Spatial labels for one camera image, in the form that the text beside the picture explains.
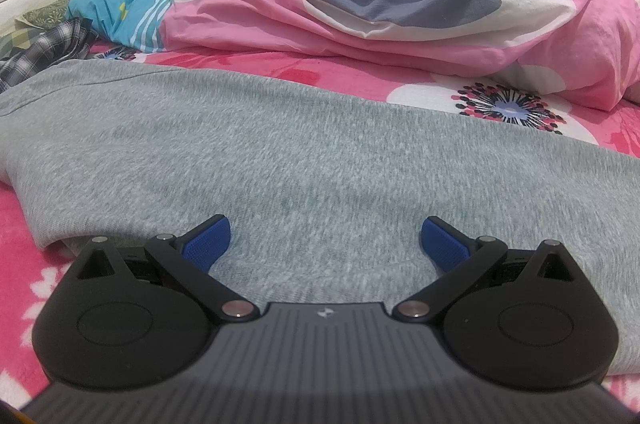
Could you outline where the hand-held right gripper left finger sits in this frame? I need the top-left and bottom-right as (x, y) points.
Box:
(75, 214), (261, 322)

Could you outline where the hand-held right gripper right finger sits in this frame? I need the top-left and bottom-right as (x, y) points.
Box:
(391, 215), (576, 324)

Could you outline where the grey drawstring hoodie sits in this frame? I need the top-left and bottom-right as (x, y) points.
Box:
(0, 59), (640, 377)

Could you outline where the pink floral fleece blanket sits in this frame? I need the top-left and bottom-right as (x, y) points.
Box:
(0, 37), (640, 410)

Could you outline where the dark plaid shirt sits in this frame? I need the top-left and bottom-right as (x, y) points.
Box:
(0, 17), (96, 94)

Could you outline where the grey floral pillow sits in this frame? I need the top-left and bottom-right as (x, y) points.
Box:
(15, 0), (81, 30)

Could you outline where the green plaid pillow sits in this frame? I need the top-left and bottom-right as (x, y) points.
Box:
(0, 27), (41, 55)

